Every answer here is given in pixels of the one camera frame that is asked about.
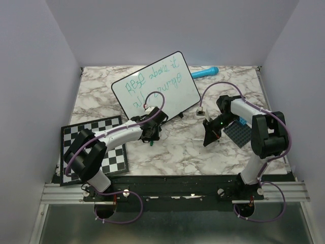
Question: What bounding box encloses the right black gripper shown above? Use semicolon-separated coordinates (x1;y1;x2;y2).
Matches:
203;113;239;145

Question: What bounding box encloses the black framed whiteboard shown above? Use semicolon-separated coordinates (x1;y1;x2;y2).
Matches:
111;51;201;119

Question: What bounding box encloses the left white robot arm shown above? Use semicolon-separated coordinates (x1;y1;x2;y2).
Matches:
63;106;169;201

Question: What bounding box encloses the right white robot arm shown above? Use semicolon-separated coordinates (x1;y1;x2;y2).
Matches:
203;95;289;199

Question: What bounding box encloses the grey lego baseplate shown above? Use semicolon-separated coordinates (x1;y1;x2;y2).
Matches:
224;121;251;148

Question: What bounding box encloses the blue lego brick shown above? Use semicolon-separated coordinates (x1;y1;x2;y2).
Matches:
238;117;247;126

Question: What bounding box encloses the black white checkerboard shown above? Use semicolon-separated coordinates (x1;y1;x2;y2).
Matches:
56;115;129;186

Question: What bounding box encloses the blue toy microphone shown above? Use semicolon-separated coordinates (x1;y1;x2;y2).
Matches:
191;67;219;79

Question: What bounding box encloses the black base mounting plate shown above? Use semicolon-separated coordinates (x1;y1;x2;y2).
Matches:
83;175;264;212

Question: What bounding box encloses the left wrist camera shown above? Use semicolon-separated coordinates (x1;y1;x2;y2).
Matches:
144;105;155;114

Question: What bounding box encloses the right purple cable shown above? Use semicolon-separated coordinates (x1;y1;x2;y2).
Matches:
199;81;293;223

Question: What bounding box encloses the aluminium extrusion rail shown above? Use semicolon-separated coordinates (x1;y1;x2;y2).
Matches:
41;184;84;204

